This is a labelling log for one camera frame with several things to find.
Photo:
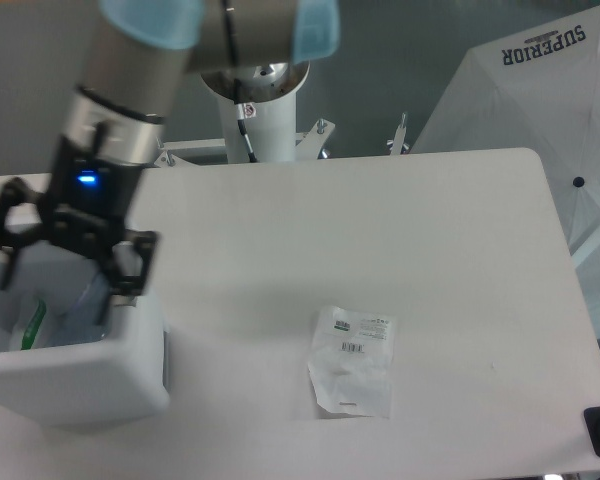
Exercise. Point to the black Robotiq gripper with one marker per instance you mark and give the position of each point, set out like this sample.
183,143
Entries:
87,205

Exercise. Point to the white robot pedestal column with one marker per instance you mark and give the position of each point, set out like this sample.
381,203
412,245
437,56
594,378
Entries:
258,122

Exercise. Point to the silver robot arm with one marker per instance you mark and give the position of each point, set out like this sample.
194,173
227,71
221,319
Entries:
120,104

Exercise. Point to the white Superior umbrella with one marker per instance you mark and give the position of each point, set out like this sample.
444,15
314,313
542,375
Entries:
537,89

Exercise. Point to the white plastic trash can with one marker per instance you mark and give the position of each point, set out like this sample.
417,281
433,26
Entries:
122,376

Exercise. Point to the clear plastic wrapper with barcode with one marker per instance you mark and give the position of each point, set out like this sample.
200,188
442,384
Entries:
349,361

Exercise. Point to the white metal base frame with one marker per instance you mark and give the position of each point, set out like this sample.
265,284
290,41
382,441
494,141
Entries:
309,145

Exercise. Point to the crushed clear plastic bottle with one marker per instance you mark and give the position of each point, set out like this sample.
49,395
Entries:
86,320

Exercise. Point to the green and white carton trash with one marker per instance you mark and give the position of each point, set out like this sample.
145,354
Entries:
25,332

